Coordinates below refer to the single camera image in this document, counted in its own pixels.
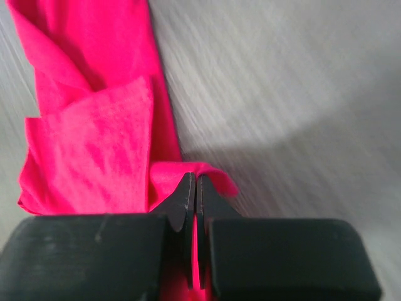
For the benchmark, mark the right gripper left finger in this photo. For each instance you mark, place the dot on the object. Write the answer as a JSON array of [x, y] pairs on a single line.
[[143, 256]]

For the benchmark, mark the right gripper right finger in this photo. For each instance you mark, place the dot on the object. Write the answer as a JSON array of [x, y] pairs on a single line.
[[242, 258]]

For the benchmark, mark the red t shirt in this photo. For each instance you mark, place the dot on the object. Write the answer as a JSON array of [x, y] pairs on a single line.
[[105, 140]]

